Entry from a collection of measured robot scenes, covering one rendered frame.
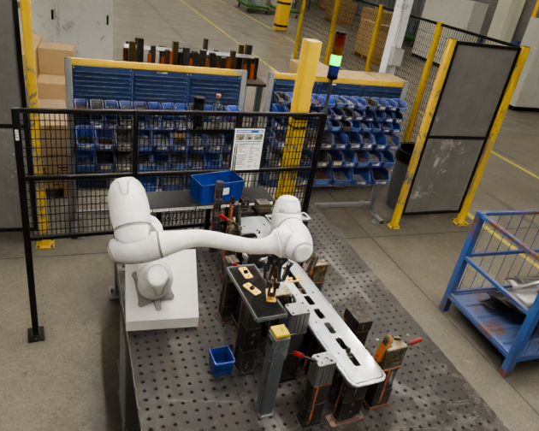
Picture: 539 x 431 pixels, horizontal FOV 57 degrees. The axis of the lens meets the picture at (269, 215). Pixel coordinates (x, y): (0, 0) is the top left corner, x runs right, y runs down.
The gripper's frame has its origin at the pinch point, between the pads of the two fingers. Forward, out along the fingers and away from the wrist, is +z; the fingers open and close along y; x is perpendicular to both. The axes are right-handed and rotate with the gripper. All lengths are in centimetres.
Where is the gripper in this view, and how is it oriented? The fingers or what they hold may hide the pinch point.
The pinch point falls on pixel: (272, 287)
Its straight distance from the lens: 205.6
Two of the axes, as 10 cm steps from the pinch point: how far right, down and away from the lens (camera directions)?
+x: -0.6, -4.8, 8.8
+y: 9.9, 1.0, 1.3
